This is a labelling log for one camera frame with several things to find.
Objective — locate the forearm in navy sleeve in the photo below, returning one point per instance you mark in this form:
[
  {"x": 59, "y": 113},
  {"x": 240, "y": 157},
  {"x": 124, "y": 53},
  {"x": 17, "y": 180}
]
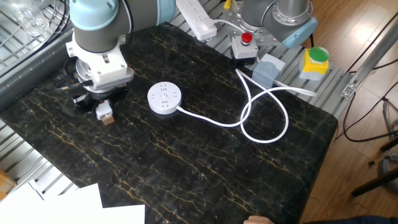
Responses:
[{"x": 357, "y": 220}]

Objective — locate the brown box corner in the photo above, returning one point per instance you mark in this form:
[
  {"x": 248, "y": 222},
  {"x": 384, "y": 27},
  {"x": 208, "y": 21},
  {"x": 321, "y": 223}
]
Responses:
[{"x": 5, "y": 183}]

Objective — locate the small wooden cube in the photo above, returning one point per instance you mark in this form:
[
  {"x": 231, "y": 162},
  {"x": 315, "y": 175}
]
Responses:
[{"x": 109, "y": 120}]

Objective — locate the clear glass jar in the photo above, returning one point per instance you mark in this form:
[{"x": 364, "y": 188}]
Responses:
[{"x": 28, "y": 15}]

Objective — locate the yellow box green button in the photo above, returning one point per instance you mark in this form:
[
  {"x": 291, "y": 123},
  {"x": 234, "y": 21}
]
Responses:
[{"x": 314, "y": 65}]

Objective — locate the grey box red button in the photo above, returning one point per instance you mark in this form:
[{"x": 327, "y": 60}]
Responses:
[{"x": 244, "y": 48}]

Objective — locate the grey blue plastic box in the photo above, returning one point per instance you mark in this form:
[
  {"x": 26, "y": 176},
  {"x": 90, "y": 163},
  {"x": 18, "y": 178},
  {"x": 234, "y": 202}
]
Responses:
[{"x": 265, "y": 73}]

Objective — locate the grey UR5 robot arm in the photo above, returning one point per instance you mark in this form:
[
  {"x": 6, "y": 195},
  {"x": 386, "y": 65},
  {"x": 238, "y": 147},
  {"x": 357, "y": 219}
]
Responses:
[{"x": 102, "y": 34}]

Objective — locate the black marble pattern board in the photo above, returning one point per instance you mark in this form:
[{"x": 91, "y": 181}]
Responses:
[{"x": 186, "y": 155}]

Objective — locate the white paper sheet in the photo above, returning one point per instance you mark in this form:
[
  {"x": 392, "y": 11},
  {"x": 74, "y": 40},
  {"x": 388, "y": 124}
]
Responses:
[
  {"x": 77, "y": 196},
  {"x": 21, "y": 196},
  {"x": 124, "y": 215}
]

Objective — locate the grey metal frame beam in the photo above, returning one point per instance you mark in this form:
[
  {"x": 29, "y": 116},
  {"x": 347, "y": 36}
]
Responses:
[{"x": 31, "y": 71}]

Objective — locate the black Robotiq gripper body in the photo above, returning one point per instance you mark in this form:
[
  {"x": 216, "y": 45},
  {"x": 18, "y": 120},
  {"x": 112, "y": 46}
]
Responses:
[{"x": 84, "y": 104}]

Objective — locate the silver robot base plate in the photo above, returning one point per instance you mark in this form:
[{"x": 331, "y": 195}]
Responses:
[{"x": 267, "y": 39}]

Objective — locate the white power strip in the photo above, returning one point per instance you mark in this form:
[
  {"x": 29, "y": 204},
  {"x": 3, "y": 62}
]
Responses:
[{"x": 196, "y": 15}]

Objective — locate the dark furniture leg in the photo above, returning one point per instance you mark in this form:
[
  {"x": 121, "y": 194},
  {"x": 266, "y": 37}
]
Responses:
[{"x": 376, "y": 183}]

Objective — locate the person's bare hand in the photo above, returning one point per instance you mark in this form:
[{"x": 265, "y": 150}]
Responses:
[{"x": 258, "y": 221}]

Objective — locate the small yellow clip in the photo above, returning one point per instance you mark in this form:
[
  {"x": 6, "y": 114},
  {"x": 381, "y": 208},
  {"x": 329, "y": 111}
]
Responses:
[{"x": 227, "y": 3}]

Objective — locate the round white socket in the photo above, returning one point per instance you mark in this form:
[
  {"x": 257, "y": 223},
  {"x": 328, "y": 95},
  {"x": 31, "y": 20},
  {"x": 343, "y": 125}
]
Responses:
[{"x": 164, "y": 98}]

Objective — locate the aluminium profile beam with bracket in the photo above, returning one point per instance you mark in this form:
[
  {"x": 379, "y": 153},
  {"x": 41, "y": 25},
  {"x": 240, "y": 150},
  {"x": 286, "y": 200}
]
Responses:
[{"x": 373, "y": 53}]

